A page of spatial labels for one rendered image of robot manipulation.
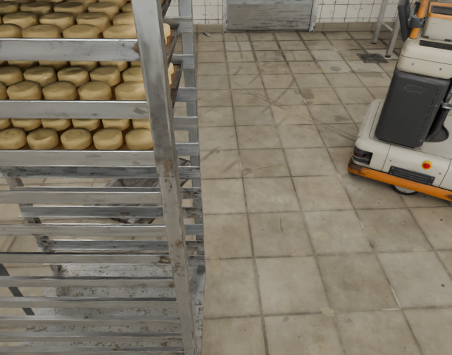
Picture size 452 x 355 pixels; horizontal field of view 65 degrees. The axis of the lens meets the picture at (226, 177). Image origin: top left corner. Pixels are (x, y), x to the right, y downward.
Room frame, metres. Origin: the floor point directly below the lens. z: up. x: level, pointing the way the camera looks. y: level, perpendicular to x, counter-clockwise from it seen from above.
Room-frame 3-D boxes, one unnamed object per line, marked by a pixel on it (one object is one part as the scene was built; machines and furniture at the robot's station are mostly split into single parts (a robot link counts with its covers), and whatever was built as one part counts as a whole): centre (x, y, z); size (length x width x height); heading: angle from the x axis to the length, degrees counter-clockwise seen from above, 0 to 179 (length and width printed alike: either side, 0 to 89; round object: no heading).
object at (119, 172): (0.88, 0.40, 0.69); 0.64 x 0.03 x 0.03; 90
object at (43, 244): (0.88, 0.40, 0.33); 0.64 x 0.03 x 0.03; 90
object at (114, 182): (1.60, 0.48, 0.02); 0.60 x 0.40 x 0.03; 156
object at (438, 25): (1.86, -1.06, 0.87); 0.23 x 0.15 x 0.11; 154
